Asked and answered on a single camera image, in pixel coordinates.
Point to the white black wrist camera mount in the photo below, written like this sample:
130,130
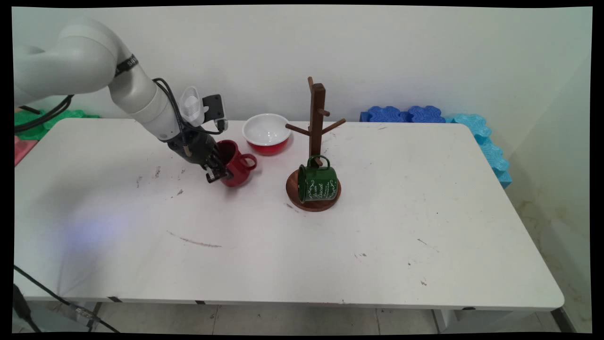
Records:
193,106

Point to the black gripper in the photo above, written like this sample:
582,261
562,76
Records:
193,147

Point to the light blue foam mat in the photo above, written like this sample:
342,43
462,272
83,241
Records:
490,153

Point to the dark wooden mug tree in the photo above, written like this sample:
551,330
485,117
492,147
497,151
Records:
317,108

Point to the green enamel mug white print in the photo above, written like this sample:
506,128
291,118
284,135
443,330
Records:
318,182

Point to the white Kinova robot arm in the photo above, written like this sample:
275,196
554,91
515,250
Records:
89,56

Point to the red enamel mug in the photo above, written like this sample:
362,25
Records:
240,170

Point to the dark blue toy brick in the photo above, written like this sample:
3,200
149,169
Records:
391,114

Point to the red bowl white inside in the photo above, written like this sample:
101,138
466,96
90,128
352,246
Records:
266,132

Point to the green foam mat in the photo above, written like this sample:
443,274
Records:
61,117

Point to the pink foam mat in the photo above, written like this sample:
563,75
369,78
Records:
22,148

